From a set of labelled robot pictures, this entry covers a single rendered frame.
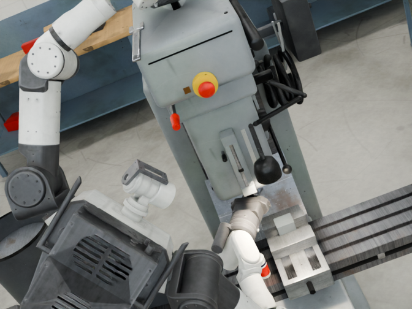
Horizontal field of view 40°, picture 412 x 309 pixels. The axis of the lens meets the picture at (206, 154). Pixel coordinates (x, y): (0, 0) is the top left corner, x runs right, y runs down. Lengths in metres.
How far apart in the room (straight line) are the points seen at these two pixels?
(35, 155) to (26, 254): 2.15
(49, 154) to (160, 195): 0.27
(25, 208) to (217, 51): 0.55
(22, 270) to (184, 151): 1.64
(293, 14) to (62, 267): 1.04
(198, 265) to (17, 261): 2.21
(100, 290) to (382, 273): 2.17
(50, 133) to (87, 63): 4.77
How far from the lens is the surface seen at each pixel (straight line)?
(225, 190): 1.69
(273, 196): 2.21
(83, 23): 1.30
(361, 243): 1.96
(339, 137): 4.20
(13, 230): 3.86
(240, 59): 1.36
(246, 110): 1.57
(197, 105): 1.50
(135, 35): 1.43
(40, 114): 1.31
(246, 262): 1.59
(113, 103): 5.53
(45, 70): 1.28
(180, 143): 2.11
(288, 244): 1.87
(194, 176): 2.19
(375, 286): 3.12
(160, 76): 1.36
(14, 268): 3.48
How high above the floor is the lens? 2.32
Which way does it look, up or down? 31 degrees down
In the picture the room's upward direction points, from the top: 24 degrees counter-clockwise
